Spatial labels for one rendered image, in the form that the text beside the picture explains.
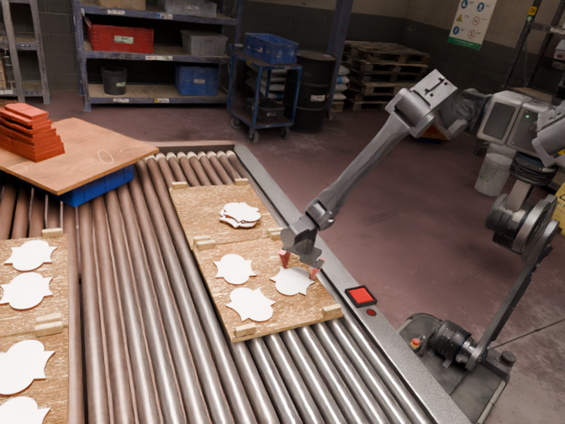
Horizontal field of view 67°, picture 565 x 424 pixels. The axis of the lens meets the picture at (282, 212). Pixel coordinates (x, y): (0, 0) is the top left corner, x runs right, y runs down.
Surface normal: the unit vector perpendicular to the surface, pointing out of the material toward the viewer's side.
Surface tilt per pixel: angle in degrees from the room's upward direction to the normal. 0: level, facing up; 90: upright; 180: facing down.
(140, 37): 90
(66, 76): 90
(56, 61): 90
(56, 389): 0
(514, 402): 0
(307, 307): 0
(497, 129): 90
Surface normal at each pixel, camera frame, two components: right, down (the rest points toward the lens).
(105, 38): 0.45, 0.52
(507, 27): -0.88, 0.12
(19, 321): 0.15, -0.85
